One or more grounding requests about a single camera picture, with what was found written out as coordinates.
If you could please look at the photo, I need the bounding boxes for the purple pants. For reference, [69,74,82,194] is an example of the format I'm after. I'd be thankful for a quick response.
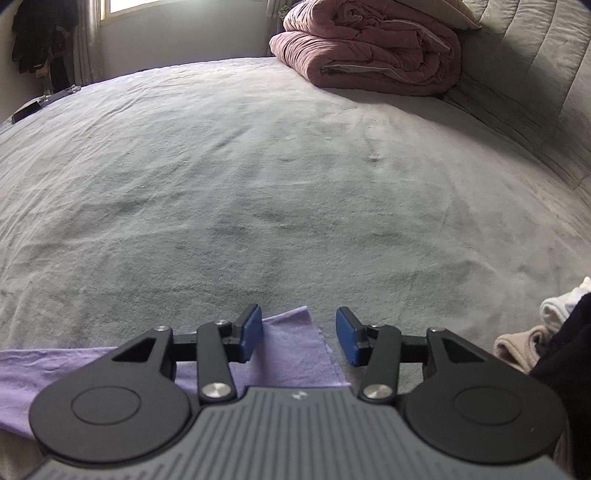
[0,305,352,438]

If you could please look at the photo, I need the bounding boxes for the pile of clothes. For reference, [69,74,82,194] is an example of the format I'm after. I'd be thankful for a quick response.
[528,292,591,480]

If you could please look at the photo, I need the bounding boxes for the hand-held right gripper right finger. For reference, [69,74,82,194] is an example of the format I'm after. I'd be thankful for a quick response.
[336,305,498,407]

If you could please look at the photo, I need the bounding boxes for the hanging dark clothes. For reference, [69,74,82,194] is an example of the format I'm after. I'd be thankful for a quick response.
[11,0,80,75]

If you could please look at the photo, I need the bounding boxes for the black tablet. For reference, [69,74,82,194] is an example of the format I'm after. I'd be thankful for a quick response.
[11,99,45,125]

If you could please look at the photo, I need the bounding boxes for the folded pink quilt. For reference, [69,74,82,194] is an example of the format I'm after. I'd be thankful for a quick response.
[269,0,463,97]

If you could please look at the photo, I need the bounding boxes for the beige cloth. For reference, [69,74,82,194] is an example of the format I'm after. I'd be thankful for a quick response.
[492,325,556,375]

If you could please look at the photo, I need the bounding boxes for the white cloth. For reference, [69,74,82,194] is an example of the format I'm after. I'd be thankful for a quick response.
[539,275,591,339]

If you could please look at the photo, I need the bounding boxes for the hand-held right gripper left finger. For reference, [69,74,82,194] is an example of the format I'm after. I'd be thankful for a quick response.
[111,304,265,406]

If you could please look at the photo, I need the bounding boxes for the window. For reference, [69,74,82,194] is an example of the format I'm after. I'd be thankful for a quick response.
[99,0,271,20]

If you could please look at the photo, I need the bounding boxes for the beige pillow with pink edge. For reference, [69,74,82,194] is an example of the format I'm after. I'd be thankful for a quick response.
[427,0,484,31]

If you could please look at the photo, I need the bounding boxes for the grey quilted headboard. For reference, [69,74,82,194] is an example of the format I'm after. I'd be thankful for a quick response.
[442,0,591,191]

